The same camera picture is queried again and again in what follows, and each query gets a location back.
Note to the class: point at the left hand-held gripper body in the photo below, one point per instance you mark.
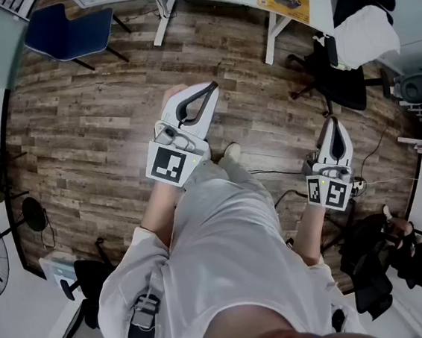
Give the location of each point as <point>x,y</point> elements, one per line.
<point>167,165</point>

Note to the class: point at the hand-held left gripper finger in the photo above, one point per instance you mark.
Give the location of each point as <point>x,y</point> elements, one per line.
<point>209,116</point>
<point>172,101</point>

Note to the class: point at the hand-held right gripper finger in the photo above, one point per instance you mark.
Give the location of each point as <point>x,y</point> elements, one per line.
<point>347,146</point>
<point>324,145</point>

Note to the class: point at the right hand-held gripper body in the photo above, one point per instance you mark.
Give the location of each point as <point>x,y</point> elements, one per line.
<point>329,191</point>

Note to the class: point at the person's left forearm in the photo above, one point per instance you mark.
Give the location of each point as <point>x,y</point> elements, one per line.
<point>161,211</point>

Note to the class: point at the person's right forearm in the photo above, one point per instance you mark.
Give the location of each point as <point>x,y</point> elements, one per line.
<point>313,232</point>

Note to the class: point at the white power strip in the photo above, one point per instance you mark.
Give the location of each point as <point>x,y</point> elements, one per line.
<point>359,186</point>

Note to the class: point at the person's right shoe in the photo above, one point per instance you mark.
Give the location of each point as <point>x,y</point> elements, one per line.
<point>232,151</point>

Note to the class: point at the person's light trousers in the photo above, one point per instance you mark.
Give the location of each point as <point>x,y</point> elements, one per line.
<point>226,174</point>

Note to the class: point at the black office chair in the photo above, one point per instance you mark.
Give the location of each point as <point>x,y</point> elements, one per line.
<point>340,83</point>

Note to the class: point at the white low shelf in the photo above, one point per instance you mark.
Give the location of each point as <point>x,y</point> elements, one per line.
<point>412,142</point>

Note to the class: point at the small green bottle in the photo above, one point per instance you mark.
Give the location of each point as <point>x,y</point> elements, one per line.
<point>341,64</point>

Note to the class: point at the grey waste bin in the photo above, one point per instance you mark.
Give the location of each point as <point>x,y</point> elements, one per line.
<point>414,88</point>

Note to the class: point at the black swivel chair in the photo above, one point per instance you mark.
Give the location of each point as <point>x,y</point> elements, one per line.
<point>370,290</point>

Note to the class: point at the person's white shirt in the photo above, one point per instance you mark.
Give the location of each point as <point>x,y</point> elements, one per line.
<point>224,257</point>

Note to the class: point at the white cloth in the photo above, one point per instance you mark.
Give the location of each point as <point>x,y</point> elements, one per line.
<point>365,35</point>

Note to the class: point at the blue chair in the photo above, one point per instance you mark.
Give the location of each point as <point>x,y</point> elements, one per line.
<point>69,33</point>

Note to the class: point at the black mesh chair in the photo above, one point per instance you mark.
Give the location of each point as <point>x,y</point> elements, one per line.
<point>89,275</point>

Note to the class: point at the grey belt device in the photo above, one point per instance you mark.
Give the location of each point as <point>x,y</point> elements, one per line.
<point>145,314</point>

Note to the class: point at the white storage box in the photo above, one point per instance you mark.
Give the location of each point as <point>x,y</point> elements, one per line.
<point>58,270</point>

